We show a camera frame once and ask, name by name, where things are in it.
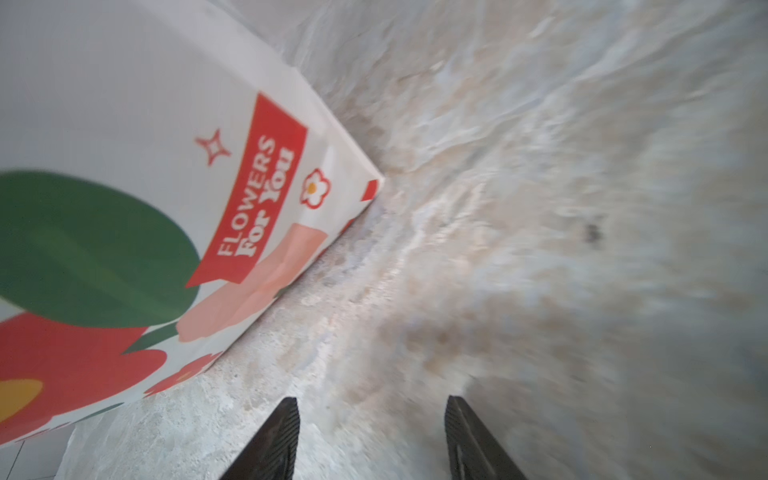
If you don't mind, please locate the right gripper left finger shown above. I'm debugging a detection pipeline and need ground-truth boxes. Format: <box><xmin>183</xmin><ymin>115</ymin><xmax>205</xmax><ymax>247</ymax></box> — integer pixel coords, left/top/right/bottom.
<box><xmin>220</xmin><ymin>397</ymin><xmax>300</xmax><ymax>480</ymax></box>

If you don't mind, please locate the white floral paper bag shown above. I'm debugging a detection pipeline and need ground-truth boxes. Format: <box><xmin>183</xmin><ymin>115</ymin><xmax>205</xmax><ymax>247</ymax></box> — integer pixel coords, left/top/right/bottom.
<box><xmin>1</xmin><ymin>1</ymin><xmax>383</xmax><ymax>445</ymax></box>

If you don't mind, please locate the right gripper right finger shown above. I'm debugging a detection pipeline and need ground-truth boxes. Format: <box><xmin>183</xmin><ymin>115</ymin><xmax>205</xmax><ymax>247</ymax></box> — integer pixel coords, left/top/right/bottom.
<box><xmin>444</xmin><ymin>395</ymin><xmax>527</xmax><ymax>480</ymax></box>

